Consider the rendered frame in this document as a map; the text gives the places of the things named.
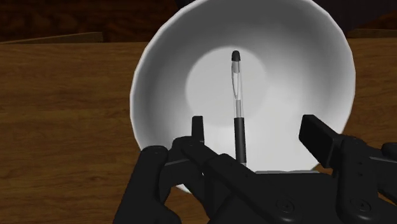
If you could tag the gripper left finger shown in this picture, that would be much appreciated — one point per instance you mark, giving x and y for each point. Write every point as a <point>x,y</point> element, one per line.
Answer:
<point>198,161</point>

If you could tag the black and clear pen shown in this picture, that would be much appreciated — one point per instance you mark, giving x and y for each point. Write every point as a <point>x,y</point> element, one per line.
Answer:
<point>239,124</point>

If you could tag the white bowl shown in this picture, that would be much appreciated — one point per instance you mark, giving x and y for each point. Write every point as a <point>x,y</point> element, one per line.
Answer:
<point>279,86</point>

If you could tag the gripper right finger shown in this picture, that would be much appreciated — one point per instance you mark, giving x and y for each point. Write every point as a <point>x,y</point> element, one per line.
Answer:
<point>350,167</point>

